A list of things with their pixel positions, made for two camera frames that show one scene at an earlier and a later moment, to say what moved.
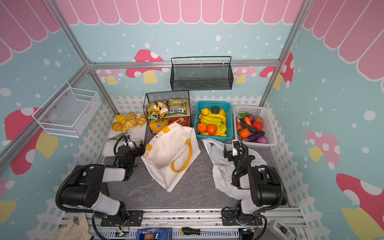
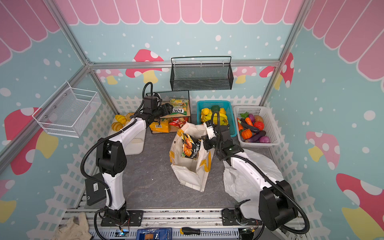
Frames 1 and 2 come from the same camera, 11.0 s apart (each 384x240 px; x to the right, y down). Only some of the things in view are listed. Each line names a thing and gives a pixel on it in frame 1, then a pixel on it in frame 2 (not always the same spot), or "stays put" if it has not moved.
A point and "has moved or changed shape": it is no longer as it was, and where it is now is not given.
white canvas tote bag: (171, 154) -> (192, 173)
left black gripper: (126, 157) -> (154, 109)
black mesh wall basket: (204, 73) stays put
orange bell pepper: (244, 133) stays put
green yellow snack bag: (177, 106) stays put
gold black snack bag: (157, 110) has moved or changed shape
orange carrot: (247, 120) stays put
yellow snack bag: (159, 126) stays put
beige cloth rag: (76, 228) stays put
